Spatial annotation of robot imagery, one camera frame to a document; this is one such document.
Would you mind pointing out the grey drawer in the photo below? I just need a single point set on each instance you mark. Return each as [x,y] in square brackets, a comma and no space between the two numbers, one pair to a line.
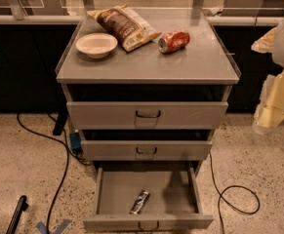
[145,150]
[174,201]
[145,115]

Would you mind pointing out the grey top drawer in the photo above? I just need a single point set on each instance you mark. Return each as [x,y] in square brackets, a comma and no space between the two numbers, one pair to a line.
[145,115]

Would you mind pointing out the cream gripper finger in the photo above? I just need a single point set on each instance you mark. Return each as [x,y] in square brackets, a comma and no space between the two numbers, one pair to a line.
[273,116]
[265,44]

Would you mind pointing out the brown chip bag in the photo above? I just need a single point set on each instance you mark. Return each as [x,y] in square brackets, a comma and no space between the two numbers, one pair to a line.
[127,26]

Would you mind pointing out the grey bottom drawer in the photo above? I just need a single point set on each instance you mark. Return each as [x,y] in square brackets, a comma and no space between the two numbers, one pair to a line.
[174,201]

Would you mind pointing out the white bowl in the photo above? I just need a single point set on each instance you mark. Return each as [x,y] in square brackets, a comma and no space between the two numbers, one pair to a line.
[96,45]

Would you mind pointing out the dark counter cabinets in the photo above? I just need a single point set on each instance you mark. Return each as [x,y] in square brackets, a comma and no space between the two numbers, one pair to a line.
[29,54]

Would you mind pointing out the black bar on floor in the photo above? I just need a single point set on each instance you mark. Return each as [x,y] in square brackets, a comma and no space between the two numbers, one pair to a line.
[20,208]

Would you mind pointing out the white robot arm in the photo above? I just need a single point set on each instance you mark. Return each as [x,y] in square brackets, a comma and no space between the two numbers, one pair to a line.
[278,51]

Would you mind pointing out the grey drawer cabinet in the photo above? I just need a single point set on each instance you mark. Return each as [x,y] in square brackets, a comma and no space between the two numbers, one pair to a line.
[202,71]

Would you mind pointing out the grey middle drawer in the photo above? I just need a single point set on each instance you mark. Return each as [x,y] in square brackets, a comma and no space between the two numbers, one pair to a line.
[145,150]

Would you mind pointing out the blue power adapter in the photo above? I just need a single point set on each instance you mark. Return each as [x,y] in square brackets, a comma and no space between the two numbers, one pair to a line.
[75,143]

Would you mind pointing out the crushed orange soda can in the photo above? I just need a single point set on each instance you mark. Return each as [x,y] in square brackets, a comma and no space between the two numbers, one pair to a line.
[173,41]

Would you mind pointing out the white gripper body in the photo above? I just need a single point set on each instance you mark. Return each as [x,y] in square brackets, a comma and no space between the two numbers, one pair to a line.
[266,84]

